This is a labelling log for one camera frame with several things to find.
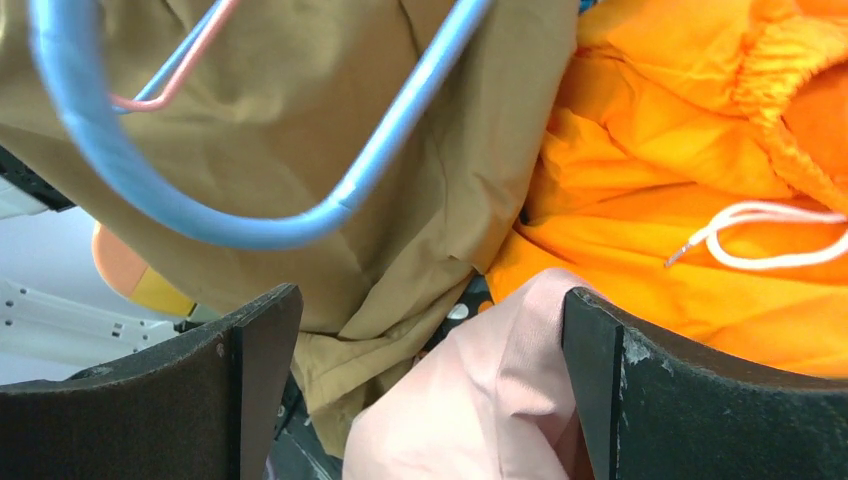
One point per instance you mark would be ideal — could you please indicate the tan khaki shorts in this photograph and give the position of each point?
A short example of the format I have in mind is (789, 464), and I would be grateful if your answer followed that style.
(271, 118)

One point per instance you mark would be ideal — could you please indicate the camouflage patterned shorts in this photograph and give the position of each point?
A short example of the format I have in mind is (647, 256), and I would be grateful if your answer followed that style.
(475, 299)

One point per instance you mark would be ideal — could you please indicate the light blue hanger middle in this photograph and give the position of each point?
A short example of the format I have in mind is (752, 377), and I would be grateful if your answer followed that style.
(64, 37)

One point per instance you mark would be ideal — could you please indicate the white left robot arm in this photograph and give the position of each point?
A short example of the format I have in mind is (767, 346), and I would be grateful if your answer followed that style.
(72, 294)

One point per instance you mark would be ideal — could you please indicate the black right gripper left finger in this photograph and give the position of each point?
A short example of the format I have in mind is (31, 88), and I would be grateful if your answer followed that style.
(202, 405)

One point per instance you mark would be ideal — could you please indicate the pink shorts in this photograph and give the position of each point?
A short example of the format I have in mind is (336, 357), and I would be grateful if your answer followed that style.
(492, 401)

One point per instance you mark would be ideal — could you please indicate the orange shorts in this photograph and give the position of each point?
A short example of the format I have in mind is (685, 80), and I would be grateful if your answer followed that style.
(694, 173)

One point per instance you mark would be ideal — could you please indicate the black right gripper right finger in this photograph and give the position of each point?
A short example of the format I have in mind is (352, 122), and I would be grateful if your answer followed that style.
(656, 405)

